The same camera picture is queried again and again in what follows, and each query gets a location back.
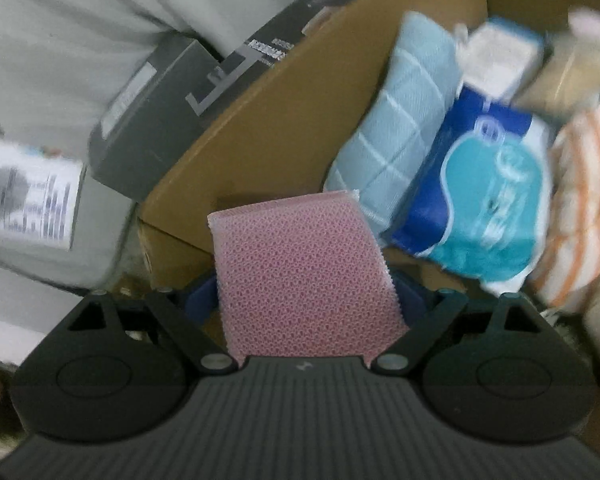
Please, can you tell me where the brown cardboard box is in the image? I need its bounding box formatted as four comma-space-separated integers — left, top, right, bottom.
137, 0, 600, 411

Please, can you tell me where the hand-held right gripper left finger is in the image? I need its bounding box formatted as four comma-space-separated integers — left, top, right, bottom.
67, 280, 234, 375

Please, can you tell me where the blue tissue pack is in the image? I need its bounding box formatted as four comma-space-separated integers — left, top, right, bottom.
390, 85, 556, 296

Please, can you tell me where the clear plastic snack packet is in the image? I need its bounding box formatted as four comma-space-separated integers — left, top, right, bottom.
517, 35, 600, 116

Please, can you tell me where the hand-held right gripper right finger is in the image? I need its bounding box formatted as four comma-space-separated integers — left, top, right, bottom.
370, 272, 542, 375

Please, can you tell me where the blue and white carton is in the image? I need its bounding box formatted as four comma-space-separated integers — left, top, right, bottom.
460, 17, 546, 103

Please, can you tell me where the pink mesh sponge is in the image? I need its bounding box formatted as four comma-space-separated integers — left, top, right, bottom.
207, 191, 413, 366

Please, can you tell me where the white labelled container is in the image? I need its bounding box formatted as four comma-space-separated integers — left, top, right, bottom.
0, 140, 88, 251

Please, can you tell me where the orange striped white cloth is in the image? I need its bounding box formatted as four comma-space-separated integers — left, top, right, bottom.
530, 102, 600, 311

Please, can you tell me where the dark grey box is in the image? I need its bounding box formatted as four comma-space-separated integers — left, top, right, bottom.
89, 0, 361, 201

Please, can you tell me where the light blue checked towel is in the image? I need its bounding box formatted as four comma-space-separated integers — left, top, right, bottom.
325, 10, 463, 236

